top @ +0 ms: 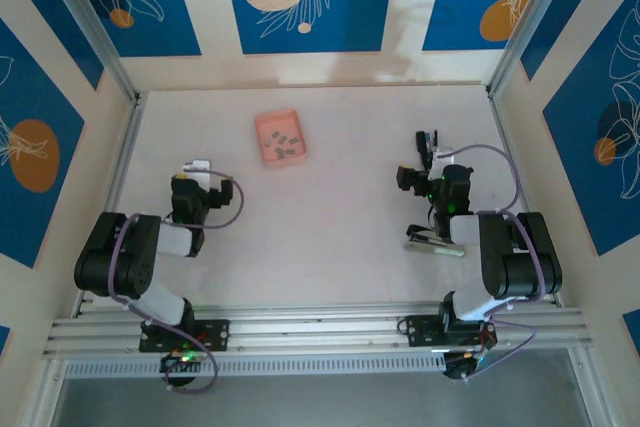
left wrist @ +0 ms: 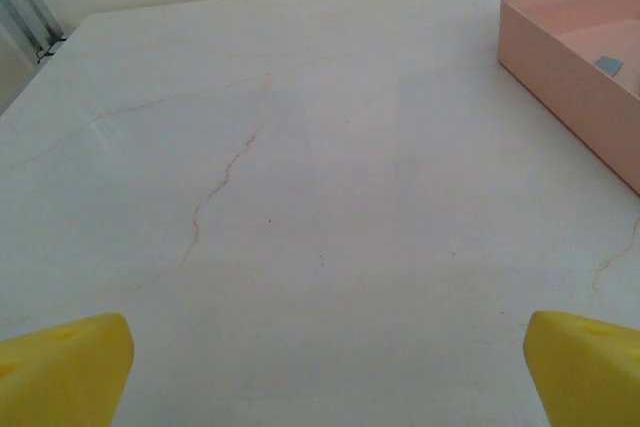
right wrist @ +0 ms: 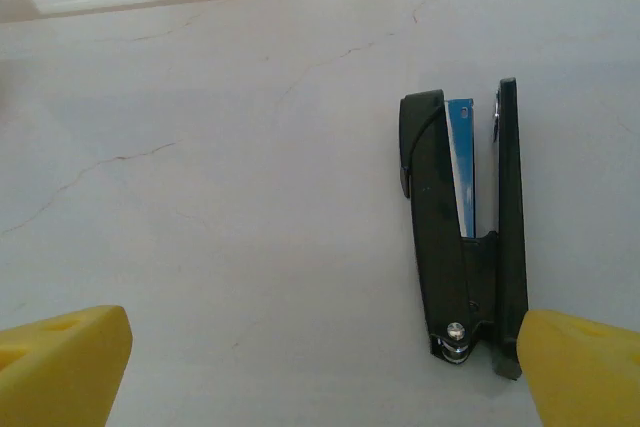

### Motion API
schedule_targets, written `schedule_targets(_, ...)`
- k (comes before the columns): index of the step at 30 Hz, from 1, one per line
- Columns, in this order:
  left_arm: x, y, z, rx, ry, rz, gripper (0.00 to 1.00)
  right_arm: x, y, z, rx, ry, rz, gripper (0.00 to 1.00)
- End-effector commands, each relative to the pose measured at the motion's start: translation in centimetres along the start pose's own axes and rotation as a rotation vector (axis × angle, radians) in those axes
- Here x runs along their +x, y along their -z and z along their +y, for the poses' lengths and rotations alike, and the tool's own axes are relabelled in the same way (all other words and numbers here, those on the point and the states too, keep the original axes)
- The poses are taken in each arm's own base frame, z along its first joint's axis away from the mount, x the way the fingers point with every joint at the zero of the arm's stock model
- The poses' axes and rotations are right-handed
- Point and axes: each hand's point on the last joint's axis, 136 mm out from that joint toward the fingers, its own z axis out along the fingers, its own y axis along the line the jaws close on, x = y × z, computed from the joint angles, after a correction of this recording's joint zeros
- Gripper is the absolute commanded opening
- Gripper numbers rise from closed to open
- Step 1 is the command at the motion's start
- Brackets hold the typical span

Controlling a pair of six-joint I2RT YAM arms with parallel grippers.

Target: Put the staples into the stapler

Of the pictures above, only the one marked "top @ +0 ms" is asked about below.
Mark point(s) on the black and silver stapler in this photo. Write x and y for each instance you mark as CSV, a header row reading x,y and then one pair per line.
x,y
440,249

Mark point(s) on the pink plastic tray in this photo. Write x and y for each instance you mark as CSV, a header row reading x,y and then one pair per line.
x,y
280,122

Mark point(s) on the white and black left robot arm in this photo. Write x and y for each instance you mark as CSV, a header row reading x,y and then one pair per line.
x,y
110,262

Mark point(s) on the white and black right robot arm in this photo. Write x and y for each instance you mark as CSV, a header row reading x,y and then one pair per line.
x,y
515,267

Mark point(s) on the black controller board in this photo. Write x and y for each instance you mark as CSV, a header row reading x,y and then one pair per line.
x,y
182,362
462,364

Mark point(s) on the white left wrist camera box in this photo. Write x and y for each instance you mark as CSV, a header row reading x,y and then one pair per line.
x,y
200,167

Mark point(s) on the aluminium side rail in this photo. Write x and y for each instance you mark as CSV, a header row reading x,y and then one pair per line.
x,y
500,109
123,157

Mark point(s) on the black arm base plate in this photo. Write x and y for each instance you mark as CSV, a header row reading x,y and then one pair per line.
x,y
420,332
220,334

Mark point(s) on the aluminium corner post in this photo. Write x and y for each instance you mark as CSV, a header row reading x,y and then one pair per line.
x,y
87,12
531,12

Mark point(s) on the aluminium rail beam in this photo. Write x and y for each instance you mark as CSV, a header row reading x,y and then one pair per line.
x,y
320,332

